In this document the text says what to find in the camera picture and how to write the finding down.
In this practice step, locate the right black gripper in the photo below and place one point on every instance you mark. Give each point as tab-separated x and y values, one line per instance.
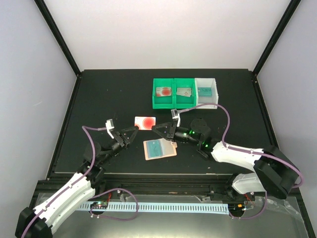
171	130

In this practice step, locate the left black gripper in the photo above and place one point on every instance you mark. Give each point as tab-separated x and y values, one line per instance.
121	133

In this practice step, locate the beige card holder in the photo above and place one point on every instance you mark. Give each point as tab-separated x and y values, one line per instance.
168	149

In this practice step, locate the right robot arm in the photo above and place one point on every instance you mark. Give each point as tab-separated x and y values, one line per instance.
270	170

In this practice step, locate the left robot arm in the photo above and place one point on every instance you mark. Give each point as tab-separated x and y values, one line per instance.
45	219

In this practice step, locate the teal card in holder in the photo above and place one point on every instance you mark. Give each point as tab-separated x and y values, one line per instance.
154	149

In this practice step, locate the red circle card in bin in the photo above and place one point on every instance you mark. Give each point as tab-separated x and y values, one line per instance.
159	92

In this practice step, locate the grey patterned card in bin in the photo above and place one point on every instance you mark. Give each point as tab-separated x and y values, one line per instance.
184	91

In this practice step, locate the teal card in bin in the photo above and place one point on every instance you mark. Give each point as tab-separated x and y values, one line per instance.
204	91

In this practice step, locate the left green bin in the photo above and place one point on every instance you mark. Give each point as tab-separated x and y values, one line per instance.
162	102

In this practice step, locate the green bin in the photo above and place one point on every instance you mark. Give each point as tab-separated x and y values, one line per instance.
180	101
162	102

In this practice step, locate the middle green bin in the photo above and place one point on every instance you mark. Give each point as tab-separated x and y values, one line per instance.
180	101

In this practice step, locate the white bin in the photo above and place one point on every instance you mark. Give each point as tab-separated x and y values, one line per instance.
209	102

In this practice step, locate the left small circuit board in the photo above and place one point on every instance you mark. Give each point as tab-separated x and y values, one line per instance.
99	205

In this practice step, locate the small circuit board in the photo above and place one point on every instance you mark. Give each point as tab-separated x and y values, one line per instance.
237	207
99	205

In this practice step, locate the right small circuit board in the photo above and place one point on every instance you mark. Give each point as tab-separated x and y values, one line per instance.
237	207

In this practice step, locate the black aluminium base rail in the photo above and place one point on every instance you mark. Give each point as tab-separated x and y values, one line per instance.
169	184

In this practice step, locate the white slotted cable duct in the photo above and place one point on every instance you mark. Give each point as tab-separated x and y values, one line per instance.
150	207

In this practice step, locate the right black frame post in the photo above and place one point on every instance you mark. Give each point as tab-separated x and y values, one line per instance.
283	22

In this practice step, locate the black frame post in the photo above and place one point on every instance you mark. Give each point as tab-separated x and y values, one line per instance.
283	22
45	12

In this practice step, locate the left black frame post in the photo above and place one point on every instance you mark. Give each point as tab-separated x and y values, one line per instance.
45	12

